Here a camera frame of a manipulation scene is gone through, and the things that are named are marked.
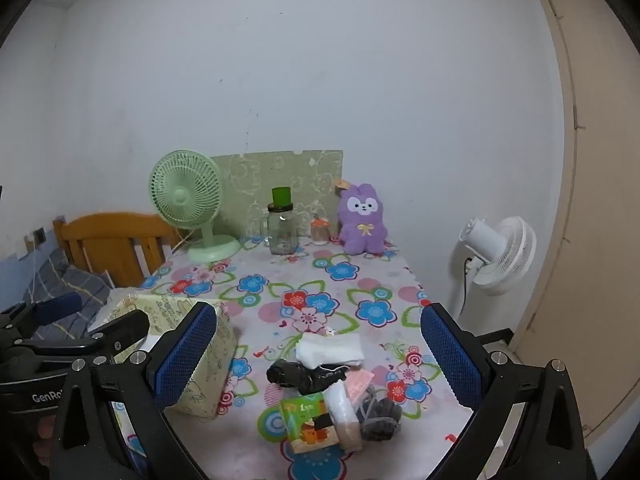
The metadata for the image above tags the black fan cable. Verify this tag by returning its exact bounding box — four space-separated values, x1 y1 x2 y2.
459 255 476 318

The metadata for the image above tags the beige door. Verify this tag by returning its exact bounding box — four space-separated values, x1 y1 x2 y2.
515 0 640 448

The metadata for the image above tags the green printed tissue packet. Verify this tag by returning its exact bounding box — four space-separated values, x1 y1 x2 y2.
280 394 340 456

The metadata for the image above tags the green desk fan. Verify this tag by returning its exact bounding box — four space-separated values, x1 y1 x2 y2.
148 149 242 263

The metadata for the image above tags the purple plush bunny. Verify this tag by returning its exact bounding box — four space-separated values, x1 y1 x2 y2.
336 183 389 256

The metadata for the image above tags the yellow patterned gift box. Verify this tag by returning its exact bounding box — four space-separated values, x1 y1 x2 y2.
87 294 238 420

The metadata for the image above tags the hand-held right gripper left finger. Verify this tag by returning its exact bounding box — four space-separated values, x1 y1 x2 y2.
50 301 219 480

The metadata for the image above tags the floral tablecloth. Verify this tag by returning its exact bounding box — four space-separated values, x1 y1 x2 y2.
107 235 501 480

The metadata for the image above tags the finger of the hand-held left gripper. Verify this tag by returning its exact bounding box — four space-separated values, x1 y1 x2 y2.
0 292 83 343
15 309 151 366

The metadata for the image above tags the clear plastic packet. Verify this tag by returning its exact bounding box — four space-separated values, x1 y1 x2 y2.
322 382 363 452

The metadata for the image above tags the white sock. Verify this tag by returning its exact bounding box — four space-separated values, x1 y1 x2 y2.
295 332 366 368

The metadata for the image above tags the wooden bed headboard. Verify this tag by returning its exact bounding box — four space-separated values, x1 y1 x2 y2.
52 212 183 288

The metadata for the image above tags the person's left hand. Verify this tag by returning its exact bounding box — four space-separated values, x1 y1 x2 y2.
34 412 56 463

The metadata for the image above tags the grey plaid blanket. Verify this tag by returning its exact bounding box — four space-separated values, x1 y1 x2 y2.
0 247 113 341

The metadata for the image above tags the glass jar with green cap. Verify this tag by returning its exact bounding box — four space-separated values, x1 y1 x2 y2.
260 186 299 256

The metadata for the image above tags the pink face mask packet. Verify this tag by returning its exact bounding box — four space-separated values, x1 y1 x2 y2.
345 371 375 403

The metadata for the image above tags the white standing fan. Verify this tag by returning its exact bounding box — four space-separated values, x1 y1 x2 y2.
459 216 537 297

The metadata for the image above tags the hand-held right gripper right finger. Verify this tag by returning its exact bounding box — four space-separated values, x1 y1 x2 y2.
421 302 586 480

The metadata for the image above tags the black plastic bag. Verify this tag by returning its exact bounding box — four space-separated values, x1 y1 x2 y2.
266 359 348 395

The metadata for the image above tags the small cotton swab jar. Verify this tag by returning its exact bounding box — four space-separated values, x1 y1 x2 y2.
311 214 331 246

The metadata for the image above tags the green patterned board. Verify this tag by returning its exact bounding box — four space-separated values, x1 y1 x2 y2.
210 150 345 241

